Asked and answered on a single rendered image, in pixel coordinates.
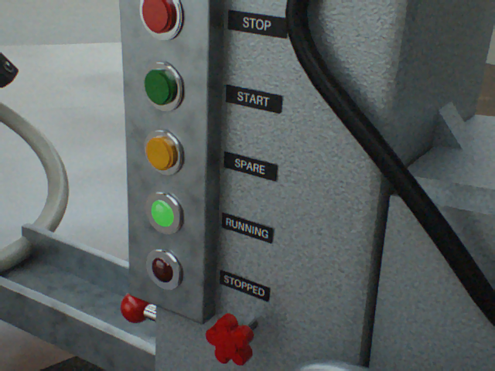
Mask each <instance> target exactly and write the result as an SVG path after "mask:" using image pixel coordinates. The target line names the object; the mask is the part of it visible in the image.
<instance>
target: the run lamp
mask: <svg viewBox="0 0 495 371"><path fill-rule="evenodd" d="M152 216H153V218H154V220H155V221H156V222H157V224H159V225H160V226H170V225H171V224H172V222H173V211H172V209H171V207H170V205H169V204H168V203H166V202H163V201H161V200H158V201H155V202H154V203H153V205H152Z"/></svg>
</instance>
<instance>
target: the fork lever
mask: <svg viewBox="0 0 495 371"><path fill-rule="evenodd" d="M21 233H22V235H23V236H24V237H26V238H27V239H28V240H29V241H30V243H31V244H32V250H33V252H32V256H30V257H28V258H27V259H25V260H23V261H22V263H20V264H17V265H16V266H14V267H12V268H11V269H10V270H8V271H5V272H4V273H1V274H0V319H1V320H3V321H5V322H6V323H7V322H8V323H10V325H13V326H15V327H16V328H19V329H21V330H23V331H25V332H28V333H30V334H32V335H35V336H37V337H38V338H40V339H43V340H45V341H47V342H49V343H52V344H54V345H56V346H59V347H60V348H61V349H64V350H66V351H68V352H71V353H73V354H74V355H77V356H78V357H80V358H81V359H83V360H86V361H88V362H90V363H92V364H94V365H96V366H99V367H101V368H102V369H104V370H107V371H155V327H156V325H155V322H152V320H150V319H146V321H144V322H140V323H132V322H128V321H127V320H126V319H124V317H123V316H122V314H121V301H122V298H124V297H125V296H126V295H127V294H128V293H129V278H128V266H129V263H128V262H125V261H124V260H122V259H120V258H118V257H114V256H111V255H110V254H106V253H105V252H102V251H99V250H96V249H94V248H92V247H89V246H86V245H84V244H82V243H78V242H76V241H74V240H70V239H68V238H66V237H62V236H60V235H58V234H55V233H52V232H50V231H47V230H46V229H43V228H42V227H38V226H36V225H32V224H31V223H26V224H23V225H22V230H21Z"/></svg>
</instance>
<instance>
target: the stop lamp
mask: <svg viewBox="0 0 495 371"><path fill-rule="evenodd" d="M152 273H153V274H154V276H155V277H156V278H157V279H158V280H160V281H162V282H170V281H171V280H172V275H173V269H172V267H171V266H170V264H169V263H168V261H167V260H165V259H163V258H161V257H158V258H156V259H154V260H153V262H152Z"/></svg>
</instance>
